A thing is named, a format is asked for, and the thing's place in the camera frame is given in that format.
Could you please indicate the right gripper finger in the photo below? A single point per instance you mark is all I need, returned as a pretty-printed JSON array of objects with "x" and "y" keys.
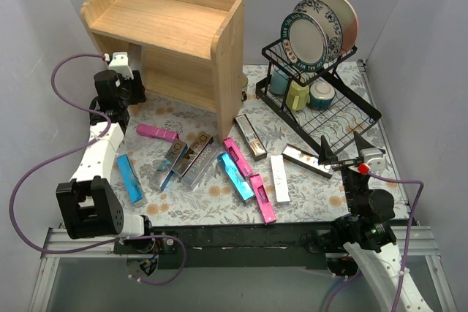
[
  {"x": 361, "y": 144},
  {"x": 326, "y": 155}
]

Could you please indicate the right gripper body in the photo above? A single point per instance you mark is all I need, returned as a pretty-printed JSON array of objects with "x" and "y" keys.
[{"x": 344, "y": 163}]

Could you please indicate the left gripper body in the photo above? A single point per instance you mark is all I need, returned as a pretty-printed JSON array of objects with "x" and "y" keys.
[{"x": 135, "y": 89}]

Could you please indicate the white toothpaste box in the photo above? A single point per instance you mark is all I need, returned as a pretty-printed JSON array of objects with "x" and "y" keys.
[{"x": 279, "y": 179}]

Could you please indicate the silver Protefix toothpaste box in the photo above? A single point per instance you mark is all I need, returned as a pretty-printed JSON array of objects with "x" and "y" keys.
[{"x": 195, "y": 173}]

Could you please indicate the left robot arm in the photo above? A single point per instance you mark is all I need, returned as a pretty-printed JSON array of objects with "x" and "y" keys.
[{"x": 88, "y": 204}]

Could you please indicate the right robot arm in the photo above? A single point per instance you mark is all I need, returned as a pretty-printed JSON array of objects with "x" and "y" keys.
[{"x": 365, "y": 232}]

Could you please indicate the wooden two-tier shelf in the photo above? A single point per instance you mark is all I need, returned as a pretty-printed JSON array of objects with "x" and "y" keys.
[{"x": 189, "y": 50}]

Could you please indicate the yellow mug behind shelf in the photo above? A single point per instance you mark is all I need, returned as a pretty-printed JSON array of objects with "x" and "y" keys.
[{"x": 244, "y": 83}]

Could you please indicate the silver black RO toothpaste box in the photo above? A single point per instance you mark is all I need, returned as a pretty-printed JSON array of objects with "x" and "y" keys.
[{"x": 306, "y": 160}]

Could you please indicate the magenta toothpaste box far left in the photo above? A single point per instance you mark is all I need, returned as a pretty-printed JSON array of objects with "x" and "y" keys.
[{"x": 154, "y": 132}]

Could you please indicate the teal and white bowl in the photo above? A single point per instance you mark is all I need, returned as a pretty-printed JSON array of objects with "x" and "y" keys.
[{"x": 321, "y": 95}]

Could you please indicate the yellow green mug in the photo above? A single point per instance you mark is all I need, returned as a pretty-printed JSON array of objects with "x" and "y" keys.
[{"x": 297, "y": 97}]

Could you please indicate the pink toothpaste box front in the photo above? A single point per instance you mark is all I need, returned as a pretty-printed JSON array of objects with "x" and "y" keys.
[{"x": 263, "y": 201}]

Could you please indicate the pink toothpaste box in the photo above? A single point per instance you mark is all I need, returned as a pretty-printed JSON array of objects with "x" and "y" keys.
[
  {"x": 263, "y": 201},
  {"x": 238, "y": 158}
]

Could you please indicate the dark striped toothpaste box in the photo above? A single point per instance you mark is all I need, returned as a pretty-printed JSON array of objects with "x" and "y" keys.
[{"x": 250, "y": 137}]

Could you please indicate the floral table mat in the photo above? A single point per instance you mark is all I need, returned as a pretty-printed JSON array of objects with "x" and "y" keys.
[{"x": 215, "y": 200}]

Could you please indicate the light blue mug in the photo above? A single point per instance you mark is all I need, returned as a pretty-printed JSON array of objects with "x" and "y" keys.
[{"x": 279, "y": 81}]

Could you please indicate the cyan toothpaste box centre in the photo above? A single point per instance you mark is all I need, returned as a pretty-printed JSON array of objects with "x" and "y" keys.
[{"x": 231, "y": 170}]

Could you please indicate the cyan toothpaste box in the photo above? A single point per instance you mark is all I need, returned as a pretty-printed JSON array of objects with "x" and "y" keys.
[
  {"x": 231, "y": 170},
  {"x": 131, "y": 181}
]

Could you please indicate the brown silver RO toothpaste box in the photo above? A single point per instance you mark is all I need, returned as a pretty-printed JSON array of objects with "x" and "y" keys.
[{"x": 196, "y": 148}]

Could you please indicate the silver blue RO toothpaste box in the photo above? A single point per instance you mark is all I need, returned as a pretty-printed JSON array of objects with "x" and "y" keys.
[{"x": 164, "y": 171}]

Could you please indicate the cyan toothpaste box left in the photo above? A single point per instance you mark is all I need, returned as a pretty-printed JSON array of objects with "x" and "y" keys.
[{"x": 131, "y": 181}]

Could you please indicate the pink toothpaste box centre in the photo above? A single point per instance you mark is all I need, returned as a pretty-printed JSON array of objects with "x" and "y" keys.
[{"x": 238, "y": 158}]

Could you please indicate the beige and pink plate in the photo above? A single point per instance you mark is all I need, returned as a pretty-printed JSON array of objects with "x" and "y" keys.
[{"x": 348, "y": 19}]

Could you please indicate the green rimmed white plate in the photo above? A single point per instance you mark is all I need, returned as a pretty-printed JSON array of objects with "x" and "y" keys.
[{"x": 304, "y": 42}]

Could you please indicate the blue floral patterned plate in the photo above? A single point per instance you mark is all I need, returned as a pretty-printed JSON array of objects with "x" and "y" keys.
[{"x": 329, "y": 23}]

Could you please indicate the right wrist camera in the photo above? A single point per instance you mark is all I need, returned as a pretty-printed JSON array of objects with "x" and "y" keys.
[{"x": 373, "y": 160}]

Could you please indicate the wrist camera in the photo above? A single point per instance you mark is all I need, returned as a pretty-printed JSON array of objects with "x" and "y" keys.
[
  {"x": 373, "y": 160},
  {"x": 119, "y": 62}
]

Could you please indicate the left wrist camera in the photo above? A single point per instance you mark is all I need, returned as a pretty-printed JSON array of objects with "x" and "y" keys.
[{"x": 119, "y": 62}]

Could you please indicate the black wire dish rack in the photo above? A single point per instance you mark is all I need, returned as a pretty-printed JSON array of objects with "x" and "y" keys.
[{"x": 329, "y": 107}]

